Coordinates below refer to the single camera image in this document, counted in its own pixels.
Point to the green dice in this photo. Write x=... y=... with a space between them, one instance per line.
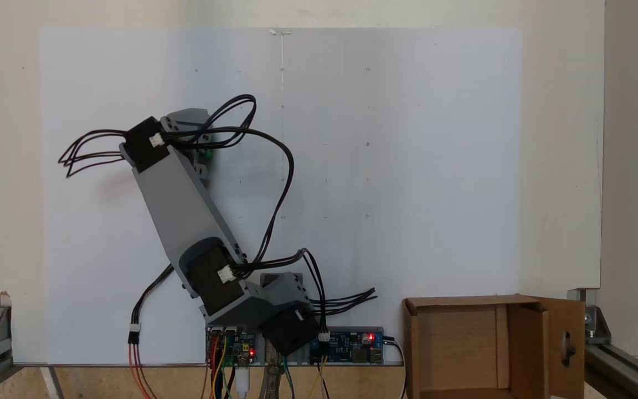
x=207 y=158

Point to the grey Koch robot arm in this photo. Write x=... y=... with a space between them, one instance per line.
x=186 y=216

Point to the clear tape piece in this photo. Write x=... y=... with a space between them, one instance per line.
x=281 y=31

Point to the white paper sheet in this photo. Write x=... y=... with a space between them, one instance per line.
x=407 y=166

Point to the metal clamp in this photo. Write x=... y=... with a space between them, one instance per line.
x=272 y=382

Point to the blue circuit board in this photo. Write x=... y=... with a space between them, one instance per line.
x=349 y=346

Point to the brown cardboard box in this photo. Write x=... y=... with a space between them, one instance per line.
x=457 y=349

